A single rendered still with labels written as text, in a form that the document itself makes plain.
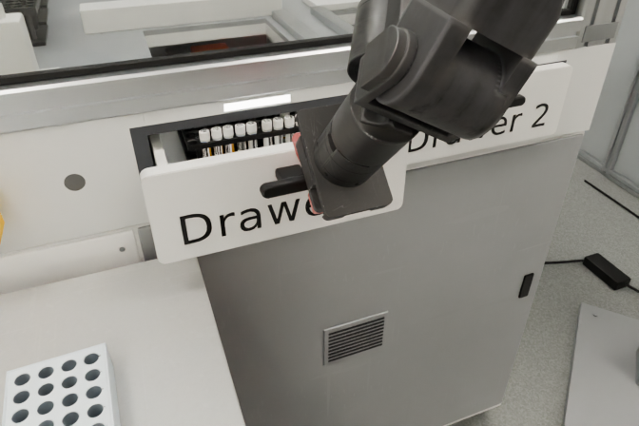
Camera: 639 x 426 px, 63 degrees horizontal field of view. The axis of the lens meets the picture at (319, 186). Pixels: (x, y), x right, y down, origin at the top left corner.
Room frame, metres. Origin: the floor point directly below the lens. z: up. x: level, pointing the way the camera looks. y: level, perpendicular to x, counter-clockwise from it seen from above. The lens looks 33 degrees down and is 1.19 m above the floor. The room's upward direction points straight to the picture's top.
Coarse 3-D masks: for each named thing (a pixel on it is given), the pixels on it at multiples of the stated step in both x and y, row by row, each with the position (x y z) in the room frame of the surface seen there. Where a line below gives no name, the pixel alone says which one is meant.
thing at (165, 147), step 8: (152, 136) 0.57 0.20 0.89; (160, 136) 0.68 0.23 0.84; (168, 136) 0.68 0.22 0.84; (176, 136) 0.68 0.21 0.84; (152, 144) 0.55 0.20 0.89; (160, 144) 0.55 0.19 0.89; (168, 144) 0.66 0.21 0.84; (176, 144) 0.66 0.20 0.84; (152, 152) 0.57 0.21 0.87; (160, 152) 0.53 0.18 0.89; (168, 152) 0.63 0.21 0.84; (176, 152) 0.63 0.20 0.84; (152, 160) 0.55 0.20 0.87; (160, 160) 0.51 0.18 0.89; (168, 160) 0.61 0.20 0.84; (176, 160) 0.61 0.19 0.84; (184, 160) 0.61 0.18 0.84
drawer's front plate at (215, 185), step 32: (192, 160) 0.45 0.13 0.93; (224, 160) 0.45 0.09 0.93; (256, 160) 0.46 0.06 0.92; (288, 160) 0.47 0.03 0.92; (160, 192) 0.43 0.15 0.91; (192, 192) 0.44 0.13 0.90; (224, 192) 0.45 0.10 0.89; (256, 192) 0.46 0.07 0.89; (160, 224) 0.42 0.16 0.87; (192, 224) 0.43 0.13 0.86; (288, 224) 0.47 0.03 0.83; (320, 224) 0.49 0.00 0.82; (160, 256) 0.42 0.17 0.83; (192, 256) 0.43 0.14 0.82
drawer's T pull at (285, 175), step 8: (280, 168) 0.46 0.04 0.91; (288, 168) 0.46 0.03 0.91; (296, 168) 0.46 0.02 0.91; (280, 176) 0.45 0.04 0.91; (288, 176) 0.45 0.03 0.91; (296, 176) 0.45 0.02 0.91; (264, 184) 0.43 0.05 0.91; (272, 184) 0.43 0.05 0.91; (280, 184) 0.43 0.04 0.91; (288, 184) 0.44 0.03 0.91; (296, 184) 0.44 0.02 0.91; (304, 184) 0.44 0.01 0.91; (264, 192) 0.43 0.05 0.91; (272, 192) 0.43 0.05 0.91; (280, 192) 0.43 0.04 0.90; (288, 192) 0.43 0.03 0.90; (296, 192) 0.44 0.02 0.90
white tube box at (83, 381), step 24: (48, 360) 0.31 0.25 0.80; (72, 360) 0.32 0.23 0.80; (96, 360) 0.32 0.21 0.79; (24, 384) 0.29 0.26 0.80; (48, 384) 0.29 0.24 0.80; (72, 384) 0.30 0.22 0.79; (96, 384) 0.29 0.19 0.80; (24, 408) 0.27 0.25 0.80; (48, 408) 0.27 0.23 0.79; (72, 408) 0.27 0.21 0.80; (96, 408) 0.27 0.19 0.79
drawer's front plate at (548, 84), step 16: (560, 64) 0.73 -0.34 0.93; (528, 80) 0.69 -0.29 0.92; (544, 80) 0.70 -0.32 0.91; (560, 80) 0.71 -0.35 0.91; (528, 96) 0.70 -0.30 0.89; (544, 96) 0.71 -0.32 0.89; (560, 96) 0.72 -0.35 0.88; (512, 112) 0.69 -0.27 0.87; (528, 112) 0.70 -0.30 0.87; (560, 112) 0.72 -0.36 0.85; (496, 128) 0.68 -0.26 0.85; (528, 128) 0.70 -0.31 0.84; (544, 128) 0.71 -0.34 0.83; (416, 144) 0.63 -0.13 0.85; (432, 144) 0.64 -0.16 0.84; (464, 144) 0.66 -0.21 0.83; (480, 144) 0.67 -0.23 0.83; (496, 144) 0.68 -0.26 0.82; (416, 160) 0.63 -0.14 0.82
